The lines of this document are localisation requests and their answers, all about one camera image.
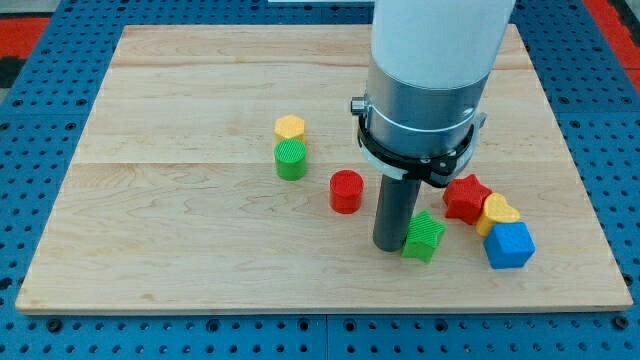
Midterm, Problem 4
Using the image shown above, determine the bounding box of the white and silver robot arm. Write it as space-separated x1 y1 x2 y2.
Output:
366 0 515 158

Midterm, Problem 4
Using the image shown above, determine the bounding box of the red cylinder block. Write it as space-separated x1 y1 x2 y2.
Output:
329 169 364 214

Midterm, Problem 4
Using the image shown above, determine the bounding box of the green cylinder block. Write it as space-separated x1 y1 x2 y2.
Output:
274 139 307 181

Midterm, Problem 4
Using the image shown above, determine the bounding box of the yellow hexagon block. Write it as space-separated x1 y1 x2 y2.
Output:
274 114 306 144

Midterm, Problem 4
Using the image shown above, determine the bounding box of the grey cylindrical pointer rod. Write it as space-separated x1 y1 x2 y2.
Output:
372 175 422 252

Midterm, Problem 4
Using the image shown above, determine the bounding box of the light wooden board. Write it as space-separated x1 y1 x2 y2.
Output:
16 25 633 315

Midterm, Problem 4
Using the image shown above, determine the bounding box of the green star block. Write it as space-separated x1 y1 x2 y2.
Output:
401 210 447 263

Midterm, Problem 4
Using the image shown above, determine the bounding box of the red star block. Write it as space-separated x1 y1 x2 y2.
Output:
442 174 493 225

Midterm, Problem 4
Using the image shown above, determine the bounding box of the yellow heart block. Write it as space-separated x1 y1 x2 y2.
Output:
475 192 521 236

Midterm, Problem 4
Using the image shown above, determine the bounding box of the blue hexagon block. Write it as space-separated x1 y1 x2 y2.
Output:
483 222 536 269

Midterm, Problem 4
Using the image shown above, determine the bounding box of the black ring clamp mount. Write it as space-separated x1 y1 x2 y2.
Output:
350 97 487 188

